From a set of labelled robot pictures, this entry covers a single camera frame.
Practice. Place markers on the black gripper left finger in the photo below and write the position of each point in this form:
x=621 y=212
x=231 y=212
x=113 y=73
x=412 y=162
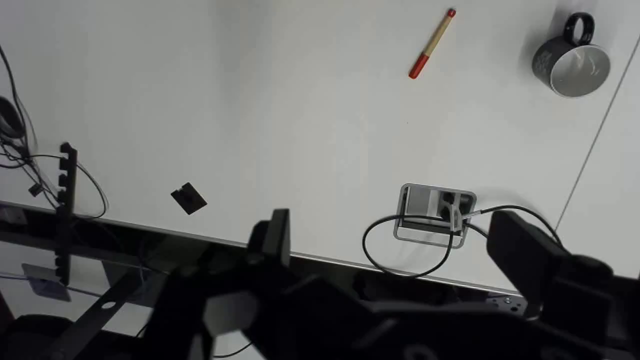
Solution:
x=279 y=237

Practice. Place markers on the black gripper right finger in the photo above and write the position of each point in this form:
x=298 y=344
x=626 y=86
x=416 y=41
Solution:
x=527 y=256

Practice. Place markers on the dark grey mug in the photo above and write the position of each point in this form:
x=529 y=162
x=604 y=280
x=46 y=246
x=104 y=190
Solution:
x=571 y=66

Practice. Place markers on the black square pad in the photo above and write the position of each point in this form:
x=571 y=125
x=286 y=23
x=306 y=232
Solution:
x=189 y=199

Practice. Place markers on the grey table power socket box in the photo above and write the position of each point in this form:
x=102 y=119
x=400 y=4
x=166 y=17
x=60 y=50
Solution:
x=421 y=200

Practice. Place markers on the red and tan marker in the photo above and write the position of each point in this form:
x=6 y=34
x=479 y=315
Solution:
x=432 y=43

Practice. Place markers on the black power adapter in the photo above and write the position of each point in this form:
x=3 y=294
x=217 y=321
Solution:
x=9 y=120

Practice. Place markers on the black table frame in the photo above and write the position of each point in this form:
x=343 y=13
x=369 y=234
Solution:
x=100 y=313

